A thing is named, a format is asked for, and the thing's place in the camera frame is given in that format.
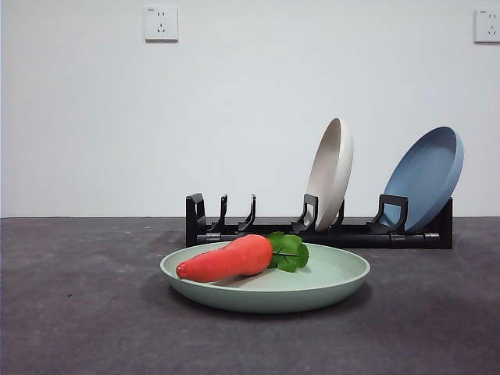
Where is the orange carrot with green leaves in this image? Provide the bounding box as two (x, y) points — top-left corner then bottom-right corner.
(175, 230), (310, 283)

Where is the green plate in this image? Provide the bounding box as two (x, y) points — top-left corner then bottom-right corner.
(159, 241), (372, 315)

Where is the cream white plate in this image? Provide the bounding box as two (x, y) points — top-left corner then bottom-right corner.
(305, 116), (355, 233)

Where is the black plate rack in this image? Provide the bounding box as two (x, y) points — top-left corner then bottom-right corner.
(184, 192), (455, 250)

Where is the blue plate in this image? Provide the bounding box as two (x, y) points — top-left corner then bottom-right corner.
(380, 125), (466, 234)

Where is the white wall socket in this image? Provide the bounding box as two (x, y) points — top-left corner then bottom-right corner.
(145, 5), (180, 43)
(473, 8), (500, 45)

